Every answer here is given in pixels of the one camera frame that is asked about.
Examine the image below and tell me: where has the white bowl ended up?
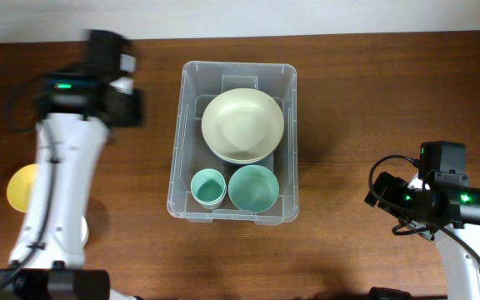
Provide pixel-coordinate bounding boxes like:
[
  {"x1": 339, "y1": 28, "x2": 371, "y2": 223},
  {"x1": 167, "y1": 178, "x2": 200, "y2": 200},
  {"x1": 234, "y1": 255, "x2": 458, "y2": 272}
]
[{"x1": 81, "y1": 216, "x2": 89, "y2": 246}]

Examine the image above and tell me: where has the beige bowl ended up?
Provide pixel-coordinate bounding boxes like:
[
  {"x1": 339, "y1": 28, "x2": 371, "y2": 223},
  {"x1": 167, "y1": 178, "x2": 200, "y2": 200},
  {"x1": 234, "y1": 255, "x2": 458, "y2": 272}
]
[
  {"x1": 202, "y1": 88, "x2": 284, "y2": 148},
  {"x1": 208, "y1": 145, "x2": 279, "y2": 164}
]

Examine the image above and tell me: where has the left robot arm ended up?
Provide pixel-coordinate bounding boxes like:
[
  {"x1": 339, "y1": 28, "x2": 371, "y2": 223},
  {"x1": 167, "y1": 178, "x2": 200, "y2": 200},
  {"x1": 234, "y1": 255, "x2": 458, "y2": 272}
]
[{"x1": 0, "y1": 29, "x2": 144, "y2": 300}]

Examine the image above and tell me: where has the clear plastic storage bin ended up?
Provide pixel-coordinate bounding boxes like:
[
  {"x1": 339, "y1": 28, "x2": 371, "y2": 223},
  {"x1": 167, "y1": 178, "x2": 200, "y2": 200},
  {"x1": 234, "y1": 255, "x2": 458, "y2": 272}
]
[{"x1": 167, "y1": 61, "x2": 299, "y2": 225}]

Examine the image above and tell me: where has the mint green cup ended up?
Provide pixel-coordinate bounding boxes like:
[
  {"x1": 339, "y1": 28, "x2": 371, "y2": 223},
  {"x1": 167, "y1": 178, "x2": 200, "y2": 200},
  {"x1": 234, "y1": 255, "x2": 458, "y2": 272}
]
[{"x1": 191, "y1": 168, "x2": 227, "y2": 198}]

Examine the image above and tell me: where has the mint green bowl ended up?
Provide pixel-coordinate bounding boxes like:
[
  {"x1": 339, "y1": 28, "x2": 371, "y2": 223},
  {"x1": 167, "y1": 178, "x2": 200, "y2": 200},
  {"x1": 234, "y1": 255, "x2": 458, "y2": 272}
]
[{"x1": 227, "y1": 165, "x2": 280, "y2": 213}]

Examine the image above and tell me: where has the yellow bowl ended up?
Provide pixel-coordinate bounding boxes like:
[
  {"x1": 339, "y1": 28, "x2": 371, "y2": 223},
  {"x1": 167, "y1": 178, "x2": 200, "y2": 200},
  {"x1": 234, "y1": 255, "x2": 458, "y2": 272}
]
[{"x1": 6, "y1": 164, "x2": 37, "y2": 213}]

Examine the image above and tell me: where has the grey cup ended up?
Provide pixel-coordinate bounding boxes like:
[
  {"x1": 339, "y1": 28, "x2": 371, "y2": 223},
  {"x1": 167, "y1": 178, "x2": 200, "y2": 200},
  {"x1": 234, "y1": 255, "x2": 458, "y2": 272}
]
[{"x1": 195, "y1": 195, "x2": 224, "y2": 210}]

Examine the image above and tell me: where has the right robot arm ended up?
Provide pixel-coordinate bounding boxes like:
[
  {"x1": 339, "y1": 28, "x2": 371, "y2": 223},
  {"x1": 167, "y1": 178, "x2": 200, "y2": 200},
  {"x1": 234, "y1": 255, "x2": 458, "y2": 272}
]
[{"x1": 364, "y1": 141, "x2": 480, "y2": 299}]

